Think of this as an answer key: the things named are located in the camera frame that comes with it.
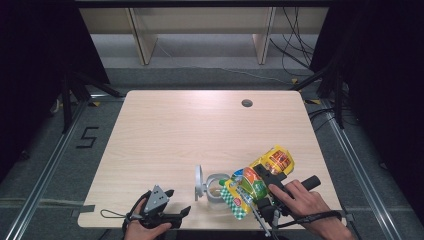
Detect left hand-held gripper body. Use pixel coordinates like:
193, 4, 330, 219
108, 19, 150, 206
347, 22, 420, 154
135, 184, 184, 231

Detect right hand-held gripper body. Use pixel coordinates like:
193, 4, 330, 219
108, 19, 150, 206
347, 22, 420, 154
246, 175, 322, 239

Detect yellow spout pouch green cap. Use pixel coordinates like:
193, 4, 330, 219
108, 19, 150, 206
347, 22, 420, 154
218, 144, 296, 222

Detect grey lidded cup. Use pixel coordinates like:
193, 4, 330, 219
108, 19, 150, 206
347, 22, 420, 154
194, 164, 234, 212

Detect person's left hand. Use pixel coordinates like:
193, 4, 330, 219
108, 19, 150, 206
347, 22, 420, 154
123, 198, 173, 240

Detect person's right hand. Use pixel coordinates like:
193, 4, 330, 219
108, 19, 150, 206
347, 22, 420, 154
267, 179, 335, 228

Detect grey tape strip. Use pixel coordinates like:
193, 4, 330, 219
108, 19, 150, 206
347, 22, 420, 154
71, 204, 96, 218

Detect black metal stand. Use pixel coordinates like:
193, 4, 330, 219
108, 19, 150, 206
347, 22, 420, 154
59, 69, 125, 135
289, 59, 346, 130

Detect black curtain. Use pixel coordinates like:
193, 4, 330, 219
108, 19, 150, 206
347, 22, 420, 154
0, 0, 112, 183
309, 0, 424, 223

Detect light wooden shelf unit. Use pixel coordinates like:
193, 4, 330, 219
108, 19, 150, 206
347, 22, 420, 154
78, 7, 330, 66

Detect black wrist strap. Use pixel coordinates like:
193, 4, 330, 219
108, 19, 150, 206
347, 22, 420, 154
275, 209, 345, 230
121, 190, 151, 240

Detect thin cord loop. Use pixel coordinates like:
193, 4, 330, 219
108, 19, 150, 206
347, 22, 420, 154
99, 208, 128, 220

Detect black floor cables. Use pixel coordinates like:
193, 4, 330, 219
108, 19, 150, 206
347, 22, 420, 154
307, 105, 336, 132

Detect aluminium floor rail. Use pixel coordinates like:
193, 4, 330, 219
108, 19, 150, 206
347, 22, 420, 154
321, 99, 406, 240
4, 99, 88, 240

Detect bundle of black cables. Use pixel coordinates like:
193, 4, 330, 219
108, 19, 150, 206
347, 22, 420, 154
269, 7, 316, 78

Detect black overhead frame bar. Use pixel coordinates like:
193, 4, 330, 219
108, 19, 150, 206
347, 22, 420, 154
73, 0, 335, 9

